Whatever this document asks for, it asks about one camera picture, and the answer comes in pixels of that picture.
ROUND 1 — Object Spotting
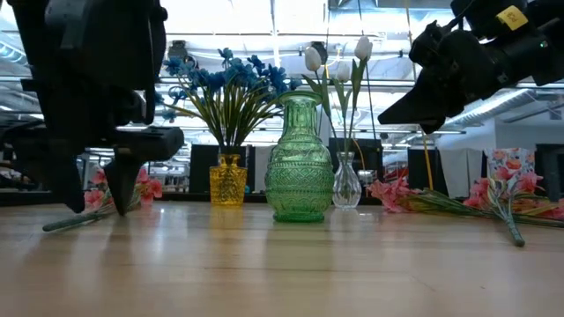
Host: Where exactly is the yellow hanging cable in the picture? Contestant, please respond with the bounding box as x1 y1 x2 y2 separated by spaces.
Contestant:
404 0 435 191

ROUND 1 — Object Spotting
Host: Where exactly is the silver ventilation duct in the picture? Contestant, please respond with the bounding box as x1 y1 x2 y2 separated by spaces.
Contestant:
444 90 547 129

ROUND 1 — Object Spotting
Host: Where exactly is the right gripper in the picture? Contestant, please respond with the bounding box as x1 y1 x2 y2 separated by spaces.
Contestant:
377 17 564 135

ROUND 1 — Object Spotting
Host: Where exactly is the yellow label tag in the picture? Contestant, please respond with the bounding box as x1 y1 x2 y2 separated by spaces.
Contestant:
496 4 529 31

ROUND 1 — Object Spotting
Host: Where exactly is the clear glass vase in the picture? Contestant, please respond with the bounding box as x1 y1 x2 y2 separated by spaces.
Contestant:
331 151 363 210

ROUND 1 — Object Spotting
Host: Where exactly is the black hanging cable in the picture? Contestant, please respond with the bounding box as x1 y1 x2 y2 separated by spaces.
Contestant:
364 61 379 142

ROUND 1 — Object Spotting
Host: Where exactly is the black ceiling cable reel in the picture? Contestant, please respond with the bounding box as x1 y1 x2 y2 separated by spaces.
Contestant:
167 39 198 68
310 41 330 63

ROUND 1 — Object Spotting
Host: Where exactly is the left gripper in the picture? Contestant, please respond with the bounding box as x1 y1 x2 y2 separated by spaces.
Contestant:
8 0 185 217

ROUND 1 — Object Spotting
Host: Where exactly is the floral patterned cloth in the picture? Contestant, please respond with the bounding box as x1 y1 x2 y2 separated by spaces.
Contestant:
483 147 537 186

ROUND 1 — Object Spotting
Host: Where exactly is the yellow glass vase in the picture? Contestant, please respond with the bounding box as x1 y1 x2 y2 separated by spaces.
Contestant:
208 152 249 207

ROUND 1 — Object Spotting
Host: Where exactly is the white hanging cloth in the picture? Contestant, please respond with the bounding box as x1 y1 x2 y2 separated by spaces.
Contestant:
438 147 486 199

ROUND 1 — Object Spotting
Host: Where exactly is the green glass vase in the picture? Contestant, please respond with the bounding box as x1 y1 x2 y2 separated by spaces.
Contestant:
264 91 335 224

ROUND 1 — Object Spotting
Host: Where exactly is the red metal rack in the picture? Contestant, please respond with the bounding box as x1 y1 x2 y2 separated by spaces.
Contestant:
382 165 409 197

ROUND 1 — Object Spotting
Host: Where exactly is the black partition panel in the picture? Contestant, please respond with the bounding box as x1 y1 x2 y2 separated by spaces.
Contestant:
535 143 564 203
328 138 384 197
189 144 256 195
407 147 449 197

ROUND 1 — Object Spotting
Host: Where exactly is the blue artificial flower bunch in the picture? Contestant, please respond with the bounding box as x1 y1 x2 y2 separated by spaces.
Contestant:
193 47 265 155
153 55 234 155
228 55 303 155

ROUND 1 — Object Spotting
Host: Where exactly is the pink artificial flower bunch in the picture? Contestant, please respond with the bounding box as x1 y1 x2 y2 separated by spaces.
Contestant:
462 170 564 247
367 175 564 230
42 166 165 233

